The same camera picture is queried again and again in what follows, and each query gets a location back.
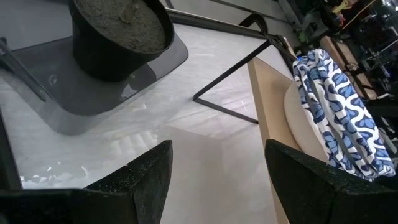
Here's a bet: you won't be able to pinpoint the green potted plant black pot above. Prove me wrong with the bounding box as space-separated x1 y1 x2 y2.
68 0 175 83

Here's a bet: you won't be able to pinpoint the grey translucent plastic tray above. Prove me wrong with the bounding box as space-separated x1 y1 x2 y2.
0 32 190 136

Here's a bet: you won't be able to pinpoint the wooden shelf black metal legs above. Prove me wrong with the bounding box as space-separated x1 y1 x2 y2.
192 39 329 224

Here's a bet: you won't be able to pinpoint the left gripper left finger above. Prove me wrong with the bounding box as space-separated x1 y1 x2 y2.
0 139 174 224

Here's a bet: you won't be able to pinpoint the black metal table frame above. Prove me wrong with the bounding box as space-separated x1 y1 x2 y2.
0 7 299 190

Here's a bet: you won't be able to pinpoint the blue white patterned bowl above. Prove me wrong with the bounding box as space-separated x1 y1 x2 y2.
310 48 397 181
283 51 386 181

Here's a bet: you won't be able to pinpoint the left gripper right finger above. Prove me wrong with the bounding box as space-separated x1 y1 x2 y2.
264 139 398 224

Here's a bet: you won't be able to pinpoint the black strap loop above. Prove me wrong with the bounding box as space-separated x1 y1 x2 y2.
239 13 269 37

